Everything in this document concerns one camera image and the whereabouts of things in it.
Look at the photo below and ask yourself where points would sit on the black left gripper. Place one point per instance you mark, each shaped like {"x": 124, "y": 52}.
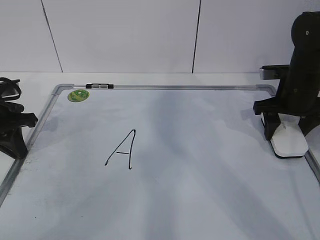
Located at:
{"x": 12, "y": 119}

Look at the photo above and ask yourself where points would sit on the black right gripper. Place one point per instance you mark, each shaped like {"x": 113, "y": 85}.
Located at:
{"x": 306, "y": 108}

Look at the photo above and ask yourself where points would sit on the white whiteboard eraser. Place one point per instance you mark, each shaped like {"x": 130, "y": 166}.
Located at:
{"x": 288, "y": 140}

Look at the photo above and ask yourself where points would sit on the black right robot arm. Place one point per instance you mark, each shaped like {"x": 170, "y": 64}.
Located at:
{"x": 299, "y": 86}

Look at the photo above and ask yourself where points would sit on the green round magnet sticker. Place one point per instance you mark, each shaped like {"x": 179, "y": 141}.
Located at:
{"x": 79, "y": 95}

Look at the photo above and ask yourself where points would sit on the white framed whiteboard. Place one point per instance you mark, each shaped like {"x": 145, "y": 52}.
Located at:
{"x": 158, "y": 163}

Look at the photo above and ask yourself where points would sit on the black whiteboard hanger clip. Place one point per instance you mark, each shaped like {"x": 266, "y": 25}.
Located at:
{"x": 99, "y": 86}

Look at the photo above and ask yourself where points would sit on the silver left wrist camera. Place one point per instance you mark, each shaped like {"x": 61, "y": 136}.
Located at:
{"x": 8, "y": 91}

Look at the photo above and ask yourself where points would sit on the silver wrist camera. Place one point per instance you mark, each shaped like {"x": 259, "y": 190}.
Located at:
{"x": 8, "y": 91}
{"x": 274, "y": 72}

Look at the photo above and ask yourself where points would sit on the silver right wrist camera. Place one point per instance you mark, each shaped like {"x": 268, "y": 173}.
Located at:
{"x": 274, "y": 72}

